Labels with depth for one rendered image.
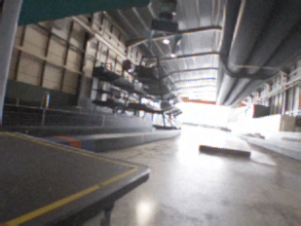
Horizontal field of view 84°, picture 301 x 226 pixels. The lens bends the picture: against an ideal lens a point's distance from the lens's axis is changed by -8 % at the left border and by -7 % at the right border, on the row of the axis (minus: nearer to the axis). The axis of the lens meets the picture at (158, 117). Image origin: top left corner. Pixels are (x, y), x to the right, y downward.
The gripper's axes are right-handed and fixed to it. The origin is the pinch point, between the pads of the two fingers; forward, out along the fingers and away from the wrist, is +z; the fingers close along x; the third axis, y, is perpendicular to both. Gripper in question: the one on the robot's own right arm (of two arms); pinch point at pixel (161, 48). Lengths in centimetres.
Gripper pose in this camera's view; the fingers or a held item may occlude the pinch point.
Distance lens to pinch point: 100.2
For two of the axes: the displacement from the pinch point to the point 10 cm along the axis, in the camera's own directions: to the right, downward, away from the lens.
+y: -2.6, 3.5, -9.0
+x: 9.5, 2.3, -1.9
